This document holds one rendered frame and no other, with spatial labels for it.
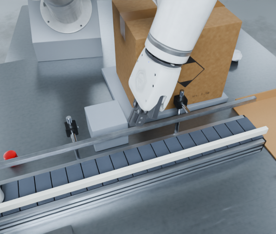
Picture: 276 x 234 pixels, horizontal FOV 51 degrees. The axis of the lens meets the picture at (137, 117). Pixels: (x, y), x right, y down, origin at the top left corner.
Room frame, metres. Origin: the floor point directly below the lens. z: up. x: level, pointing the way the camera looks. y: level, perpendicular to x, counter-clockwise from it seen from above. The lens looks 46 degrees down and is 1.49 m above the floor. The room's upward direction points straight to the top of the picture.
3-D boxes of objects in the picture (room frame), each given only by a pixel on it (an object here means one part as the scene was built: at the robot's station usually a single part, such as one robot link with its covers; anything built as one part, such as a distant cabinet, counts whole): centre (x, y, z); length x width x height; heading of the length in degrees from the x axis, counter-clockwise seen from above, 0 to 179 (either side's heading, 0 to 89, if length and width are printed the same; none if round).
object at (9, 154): (0.47, 0.35, 0.85); 0.03 x 0.03 x 0.03
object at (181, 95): (0.56, -0.13, 0.91); 0.07 x 0.03 x 0.17; 19
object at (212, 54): (0.78, -0.10, 0.99); 0.30 x 0.24 x 0.27; 108
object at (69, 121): (0.46, 0.16, 0.91); 0.07 x 0.03 x 0.17; 19
